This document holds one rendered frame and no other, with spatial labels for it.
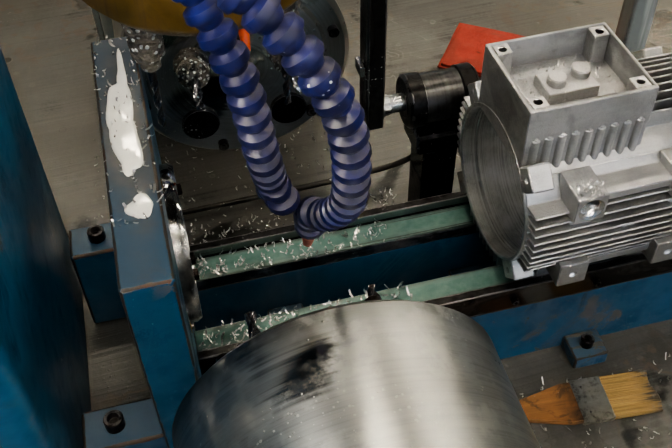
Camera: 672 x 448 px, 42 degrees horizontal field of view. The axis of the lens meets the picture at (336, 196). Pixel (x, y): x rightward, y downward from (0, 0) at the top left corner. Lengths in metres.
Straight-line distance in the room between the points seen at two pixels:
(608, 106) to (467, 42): 0.62
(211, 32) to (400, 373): 0.24
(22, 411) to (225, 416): 0.18
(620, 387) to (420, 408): 0.49
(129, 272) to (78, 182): 0.59
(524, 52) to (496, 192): 0.18
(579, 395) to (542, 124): 0.34
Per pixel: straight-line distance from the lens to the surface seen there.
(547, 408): 0.98
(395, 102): 0.94
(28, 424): 0.71
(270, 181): 0.55
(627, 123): 0.82
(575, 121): 0.79
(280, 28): 0.41
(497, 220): 0.94
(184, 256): 0.76
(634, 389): 1.01
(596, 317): 1.01
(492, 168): 0.96
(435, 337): 0.59
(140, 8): 0.57
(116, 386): 1.01
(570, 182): 0.81
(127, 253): 0.66
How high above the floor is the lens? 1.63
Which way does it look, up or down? 46 degrees down
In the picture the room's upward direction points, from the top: 1 degrees counter-clockwise
